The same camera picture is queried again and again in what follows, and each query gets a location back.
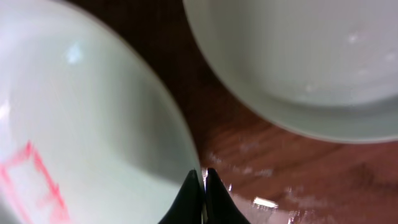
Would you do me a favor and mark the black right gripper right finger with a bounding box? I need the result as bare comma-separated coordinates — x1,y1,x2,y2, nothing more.
205,168,250,224

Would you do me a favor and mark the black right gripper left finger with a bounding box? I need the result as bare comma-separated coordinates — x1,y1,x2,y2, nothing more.
159,169,203,224

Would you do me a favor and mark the light green plate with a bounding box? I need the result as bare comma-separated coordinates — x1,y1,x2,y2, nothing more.
1,1,203,223
183,0,397,143

